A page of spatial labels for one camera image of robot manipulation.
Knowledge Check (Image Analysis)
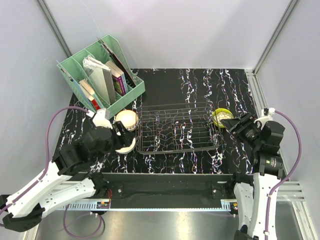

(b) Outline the grey book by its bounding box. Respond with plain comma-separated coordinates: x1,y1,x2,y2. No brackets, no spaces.
89,66,116,105

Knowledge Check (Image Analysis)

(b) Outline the white ribbed bowl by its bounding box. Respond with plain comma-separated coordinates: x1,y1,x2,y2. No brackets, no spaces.
116,137,136,155

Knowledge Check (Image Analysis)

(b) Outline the aluminium frame rail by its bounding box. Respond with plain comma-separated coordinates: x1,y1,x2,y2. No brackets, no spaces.
244,69,305,202

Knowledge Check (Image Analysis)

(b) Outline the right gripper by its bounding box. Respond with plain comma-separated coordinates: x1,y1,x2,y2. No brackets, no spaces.
220,111,264,149

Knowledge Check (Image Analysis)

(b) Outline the striped white bowl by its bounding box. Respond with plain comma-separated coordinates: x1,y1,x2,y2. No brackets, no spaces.
115,109,139,132

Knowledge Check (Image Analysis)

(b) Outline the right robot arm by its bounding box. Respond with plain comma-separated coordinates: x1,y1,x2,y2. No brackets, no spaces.
221,113,285,240

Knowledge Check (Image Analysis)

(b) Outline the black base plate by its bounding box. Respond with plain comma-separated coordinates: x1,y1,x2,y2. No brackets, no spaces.
102,172,235,199

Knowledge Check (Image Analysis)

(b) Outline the green file organizer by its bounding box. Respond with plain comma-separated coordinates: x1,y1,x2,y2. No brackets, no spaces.
57,35,146,118

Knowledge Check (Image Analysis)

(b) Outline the red book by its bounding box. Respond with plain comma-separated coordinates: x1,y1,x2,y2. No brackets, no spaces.
91,99,100,110

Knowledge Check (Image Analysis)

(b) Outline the white crumpled paper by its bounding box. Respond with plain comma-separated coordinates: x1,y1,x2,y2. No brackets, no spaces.
82,55,102,74

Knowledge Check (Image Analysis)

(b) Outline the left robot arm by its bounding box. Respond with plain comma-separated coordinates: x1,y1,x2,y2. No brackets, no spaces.
0,106,136,232

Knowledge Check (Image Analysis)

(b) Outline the black wire dish rack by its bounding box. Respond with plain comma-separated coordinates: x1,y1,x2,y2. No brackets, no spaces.
136,102,222,155

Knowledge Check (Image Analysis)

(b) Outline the purple book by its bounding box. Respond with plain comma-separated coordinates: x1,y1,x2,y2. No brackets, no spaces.
105,60,128,96

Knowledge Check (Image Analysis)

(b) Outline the yellow bowl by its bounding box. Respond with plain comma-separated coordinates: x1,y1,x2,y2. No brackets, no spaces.
212,108,234,128

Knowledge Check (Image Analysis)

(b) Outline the white flower-shaped bowl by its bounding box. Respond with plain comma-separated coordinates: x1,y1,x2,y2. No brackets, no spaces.
214,111,233,125

